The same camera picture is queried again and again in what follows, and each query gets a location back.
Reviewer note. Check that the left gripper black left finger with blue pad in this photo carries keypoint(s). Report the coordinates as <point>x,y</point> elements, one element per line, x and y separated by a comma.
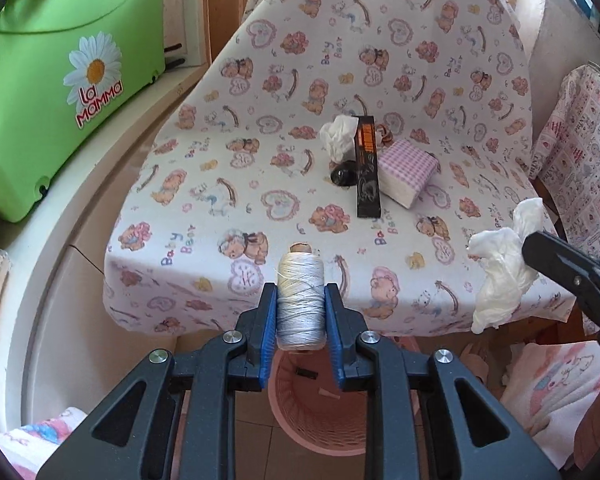
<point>174,412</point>

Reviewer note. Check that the white cabinet ledge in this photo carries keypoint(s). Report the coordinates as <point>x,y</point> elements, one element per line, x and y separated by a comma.
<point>58,346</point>

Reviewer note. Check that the pink plastic waste basket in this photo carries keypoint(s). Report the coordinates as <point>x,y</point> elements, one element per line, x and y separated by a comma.
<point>310,407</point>

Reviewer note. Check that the patchwork print cloth right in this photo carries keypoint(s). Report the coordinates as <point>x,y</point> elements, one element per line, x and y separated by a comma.
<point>566,158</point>

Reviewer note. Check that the white tissue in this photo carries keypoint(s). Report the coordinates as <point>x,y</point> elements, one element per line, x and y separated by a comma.
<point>338,138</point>
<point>508,277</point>

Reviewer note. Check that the white thread spool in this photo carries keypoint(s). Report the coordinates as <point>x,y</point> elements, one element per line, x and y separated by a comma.
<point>300,308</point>

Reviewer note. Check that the pink cartoon print cloth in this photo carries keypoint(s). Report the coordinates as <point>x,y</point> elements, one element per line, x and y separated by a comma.
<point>550,387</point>

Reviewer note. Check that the green La Mamma plastic box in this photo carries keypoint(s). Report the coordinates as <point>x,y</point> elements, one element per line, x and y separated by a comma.
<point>66,66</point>

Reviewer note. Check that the orange curled ribbon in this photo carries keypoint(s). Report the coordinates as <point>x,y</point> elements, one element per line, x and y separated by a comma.
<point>384,137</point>

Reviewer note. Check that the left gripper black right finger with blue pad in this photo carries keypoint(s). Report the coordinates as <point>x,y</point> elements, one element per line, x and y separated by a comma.
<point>426,413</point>

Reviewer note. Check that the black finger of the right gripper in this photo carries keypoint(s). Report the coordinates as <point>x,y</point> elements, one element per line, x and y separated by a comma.
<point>568,267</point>

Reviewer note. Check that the black orange wrapper box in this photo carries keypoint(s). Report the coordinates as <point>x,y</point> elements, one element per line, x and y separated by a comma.
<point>367,185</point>

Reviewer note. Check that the pink checkered tissue pack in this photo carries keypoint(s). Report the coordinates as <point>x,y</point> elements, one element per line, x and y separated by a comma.
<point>404,171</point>

